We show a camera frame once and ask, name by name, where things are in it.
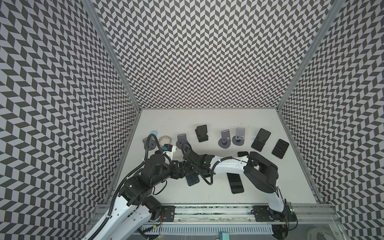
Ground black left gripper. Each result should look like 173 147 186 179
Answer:
150 160 191 188

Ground teal phone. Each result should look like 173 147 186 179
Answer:
186 173 200 187

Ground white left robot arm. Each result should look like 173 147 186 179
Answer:
84 134 186 240

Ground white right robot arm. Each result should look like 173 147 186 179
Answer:
181 143 298 224

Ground purple round stand purple phone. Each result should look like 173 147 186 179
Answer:
218 130 231 149

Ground clear packing tape roll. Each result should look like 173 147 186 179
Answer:
159 136 172 145

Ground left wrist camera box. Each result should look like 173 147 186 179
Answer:
163 144 176 161

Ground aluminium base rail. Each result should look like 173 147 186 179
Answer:
89 203 340 236

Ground aluminium corner post left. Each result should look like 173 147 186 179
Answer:
82 0 141 112

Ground aluminium corner post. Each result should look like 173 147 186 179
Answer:
82 0 141 112
276 0 345 112

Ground aluminium corner post right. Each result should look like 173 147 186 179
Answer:
276 0 345 112

